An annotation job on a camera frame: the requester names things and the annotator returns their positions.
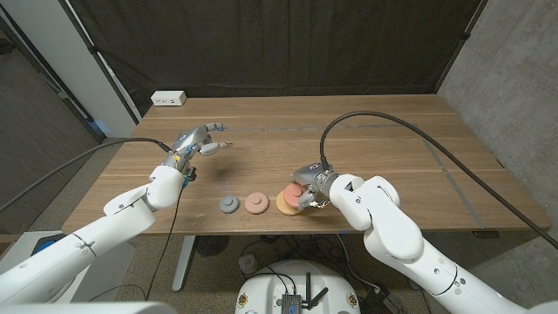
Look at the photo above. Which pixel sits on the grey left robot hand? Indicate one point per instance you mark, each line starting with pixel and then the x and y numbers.
pixel 189 139

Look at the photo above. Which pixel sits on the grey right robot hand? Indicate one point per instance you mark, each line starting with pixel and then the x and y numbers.
pixel 316 176

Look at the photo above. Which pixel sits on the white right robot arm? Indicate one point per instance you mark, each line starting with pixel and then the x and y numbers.
pixel 392 235

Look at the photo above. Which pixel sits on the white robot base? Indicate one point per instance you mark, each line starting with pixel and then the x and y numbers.
pixel 261 292

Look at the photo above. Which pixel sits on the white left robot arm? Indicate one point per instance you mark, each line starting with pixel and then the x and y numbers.
pixel 65 261

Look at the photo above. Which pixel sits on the white power strip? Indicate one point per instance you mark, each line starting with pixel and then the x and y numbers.
pixel 168 98

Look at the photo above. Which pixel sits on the round black fan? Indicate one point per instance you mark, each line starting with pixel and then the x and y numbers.
pixel 211 245

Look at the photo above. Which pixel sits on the grey round floor object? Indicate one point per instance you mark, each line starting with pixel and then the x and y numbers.
pixel 248 264

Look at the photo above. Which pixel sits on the radio module with antennas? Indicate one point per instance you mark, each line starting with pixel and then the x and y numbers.
pixel 291 303

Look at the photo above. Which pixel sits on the black backdrop curtain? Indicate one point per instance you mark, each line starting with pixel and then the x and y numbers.
pixel 279 43

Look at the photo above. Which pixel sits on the black backdrop stand pole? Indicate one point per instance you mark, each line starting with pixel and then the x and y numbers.
pixel 466 35
pixel 93 49

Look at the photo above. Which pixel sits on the black power adapter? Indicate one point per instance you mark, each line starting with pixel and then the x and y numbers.
pixel 379 302

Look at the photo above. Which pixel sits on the blue foot pedal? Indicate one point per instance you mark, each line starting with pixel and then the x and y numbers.
pixel 43 245

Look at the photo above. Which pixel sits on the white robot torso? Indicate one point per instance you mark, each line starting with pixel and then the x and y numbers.
pixel 87 308

